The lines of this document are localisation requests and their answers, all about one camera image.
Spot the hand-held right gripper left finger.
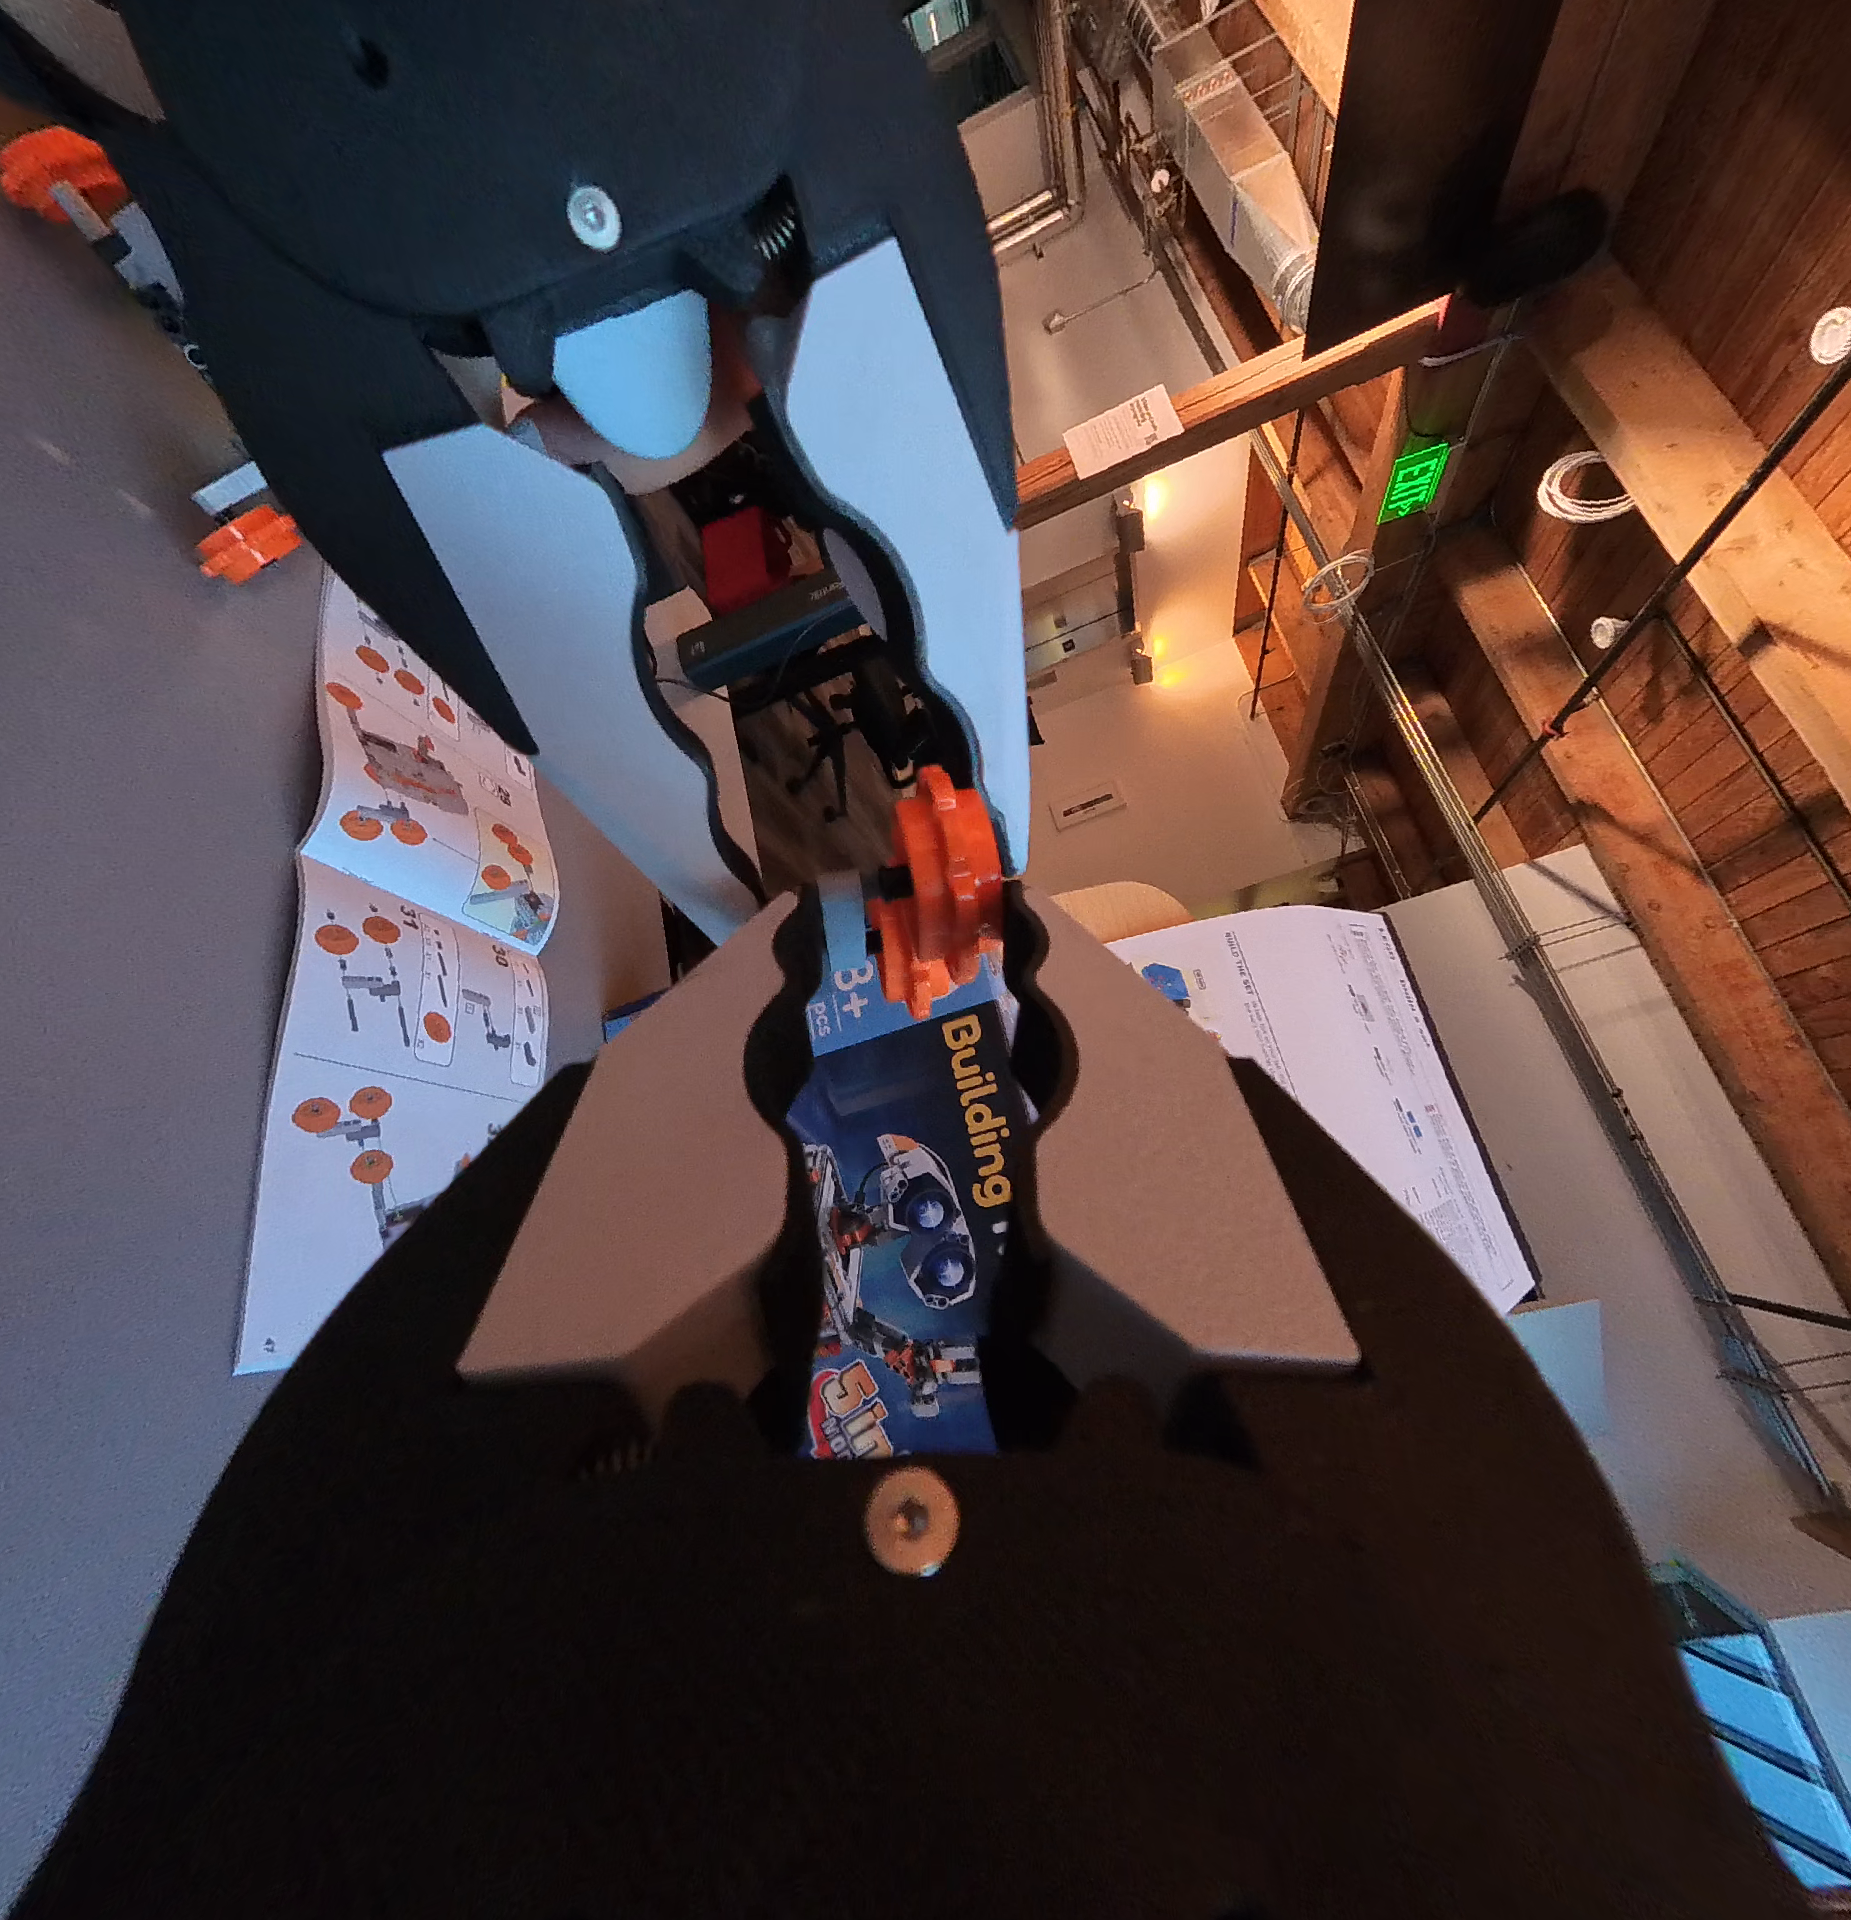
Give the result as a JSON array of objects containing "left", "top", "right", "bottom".
[{"left": 454, "top": 893, "right": 814, "bottom": 1421}]

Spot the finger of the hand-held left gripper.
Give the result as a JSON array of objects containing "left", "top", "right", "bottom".
[
  {"left": 776, "top": 236, "right": 1038, "bottom": 880},
  {"left": 382, "top": 426, "right": 770, "bottom": 945}
]

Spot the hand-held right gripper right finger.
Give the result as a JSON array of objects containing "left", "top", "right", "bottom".
[{"left": 1008, "top": 883, "right": 1365, "bottom": 1405}]

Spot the orange toy wheel with axle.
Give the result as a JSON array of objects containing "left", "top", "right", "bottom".
[{"left": 862, "top": 765, "right": 1006, "bottom": 1022}]

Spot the dark grey desk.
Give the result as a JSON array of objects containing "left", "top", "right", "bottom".
[{"left": 0, "top": 75, "right": 808, "bottom": 1920}]

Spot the white printed sheet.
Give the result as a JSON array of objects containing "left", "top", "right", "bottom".
[{"left": 1105, "top": 904, "right": 1541, "bottom": 1314}]

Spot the red box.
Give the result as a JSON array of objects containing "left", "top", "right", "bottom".
[{"left": 698, "top": 506, "right": 796, "bottom": 602}]

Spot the white paper notice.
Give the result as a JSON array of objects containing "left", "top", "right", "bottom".
[{"left": 1064, "top": 387, "right": 1185, "bottom": 470}]

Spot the flat dark box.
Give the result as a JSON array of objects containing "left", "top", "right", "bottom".
[{"left": 678, "top": 584, "right": 868, "bottom": 691}]

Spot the blue instruction booklet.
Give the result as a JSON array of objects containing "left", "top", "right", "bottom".
[{"left": 788, "top": 884, "right": 1050, "bottom": 1460}]

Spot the small orange toy gear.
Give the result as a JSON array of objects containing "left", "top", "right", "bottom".
[{"left": 198, "top": 506, "right": 300, "bottom": 584}]

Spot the open white instruction booklet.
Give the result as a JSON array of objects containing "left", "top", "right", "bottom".
[{"left": 232, "top": 567, "right": 568, "bottom": 1380}]

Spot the grey toy assembly orange wheel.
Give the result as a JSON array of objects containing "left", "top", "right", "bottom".
[{"left": 0, "top": 127, "right": 192, "bottom": 324}]

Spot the black hanging panel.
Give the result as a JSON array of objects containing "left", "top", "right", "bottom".
[{"left": 1303, "top": 0, "right": 1609, "bottom": 360}]

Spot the window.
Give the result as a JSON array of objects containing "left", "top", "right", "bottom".
[{"left": 1651, "top": 1560, "right": 1851, "bottom": 1893}]

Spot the metal air duct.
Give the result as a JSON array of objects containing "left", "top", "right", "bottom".
[{"left": 1149, "top": 0, "right": 1323, "bottom": 318}]

